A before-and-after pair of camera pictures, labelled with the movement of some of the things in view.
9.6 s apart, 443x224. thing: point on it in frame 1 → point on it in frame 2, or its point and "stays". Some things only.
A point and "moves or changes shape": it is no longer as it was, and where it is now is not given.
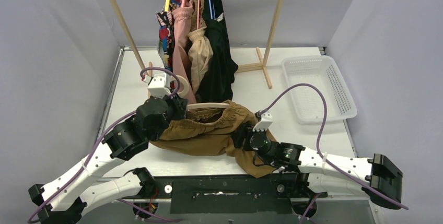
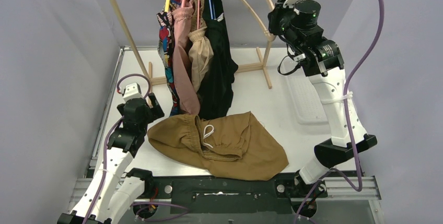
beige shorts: [200, 42] stays
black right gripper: [240, 136] → [275, 15]
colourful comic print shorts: [166, 19] stays
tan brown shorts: [210, 132] moves or changes shape
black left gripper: [178, 104] → [154, 110]
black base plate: [268, 193] stays
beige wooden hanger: [183, 80] → [269, 37]
